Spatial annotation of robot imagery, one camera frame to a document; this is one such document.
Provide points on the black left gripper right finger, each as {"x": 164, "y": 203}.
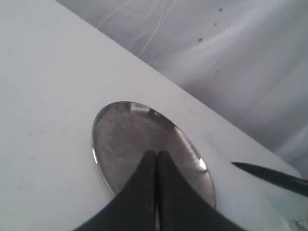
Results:
{"x": 180, "y": 207}

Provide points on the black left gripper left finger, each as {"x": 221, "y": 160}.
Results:
{"x": 134, "y": 207}

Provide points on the black knife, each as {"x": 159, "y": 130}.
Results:
{"x": 291, "y": 183}

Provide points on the round steel plate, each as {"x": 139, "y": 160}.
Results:
{"x": 122, "y": 131}

